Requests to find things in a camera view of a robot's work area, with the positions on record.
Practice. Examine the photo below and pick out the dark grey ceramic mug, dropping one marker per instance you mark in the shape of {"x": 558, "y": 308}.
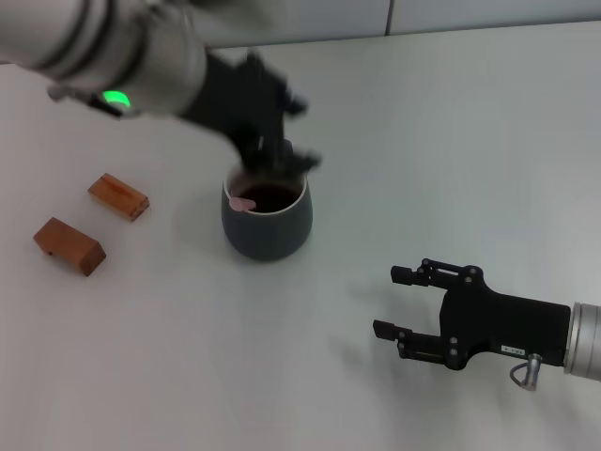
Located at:
{"x": 263, "y": 239}

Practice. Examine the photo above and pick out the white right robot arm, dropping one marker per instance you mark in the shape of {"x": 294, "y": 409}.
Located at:
{"x": 584, "y": 340}

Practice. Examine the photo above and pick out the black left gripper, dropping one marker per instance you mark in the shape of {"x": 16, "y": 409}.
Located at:
{"x": 244, "y": 108}

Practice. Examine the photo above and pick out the thick brown wooden block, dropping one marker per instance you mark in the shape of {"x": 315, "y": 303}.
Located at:
{"x": 66, "y": 239}

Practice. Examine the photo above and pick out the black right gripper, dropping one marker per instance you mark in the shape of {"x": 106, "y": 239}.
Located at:
{"x": 500, "y": 326}

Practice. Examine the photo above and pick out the dark coffee liquid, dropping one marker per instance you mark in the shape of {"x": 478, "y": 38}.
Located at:
{"x": 277, "y": 199}

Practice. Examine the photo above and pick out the flat brown wooden block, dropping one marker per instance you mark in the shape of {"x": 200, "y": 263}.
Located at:
{"x": 117, "y": 195}

